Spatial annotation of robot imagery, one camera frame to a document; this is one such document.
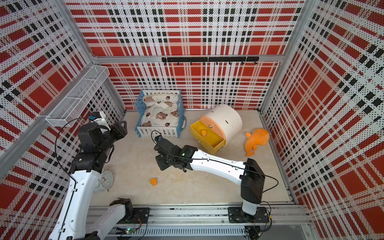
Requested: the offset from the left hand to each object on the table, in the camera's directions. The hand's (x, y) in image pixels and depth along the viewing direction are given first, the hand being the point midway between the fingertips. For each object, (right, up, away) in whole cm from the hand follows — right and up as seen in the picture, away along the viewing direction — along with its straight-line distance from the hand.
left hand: (126, 123), depth 71 cm
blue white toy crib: (+12, -6, +29) cm, 32 cm away
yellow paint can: (+39, -6, +20) cm, 44 cm away
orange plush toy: (+75, -9, +25) cm, 80 cm away
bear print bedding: (+7, +10, +37) cm, 39 cm away
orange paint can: (+9, -33, +13) cm, 37 cm away
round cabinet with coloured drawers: (+49, 0, +11) cm, 50 cm away
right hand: (+18, -17, +2) cm, 25 cm away
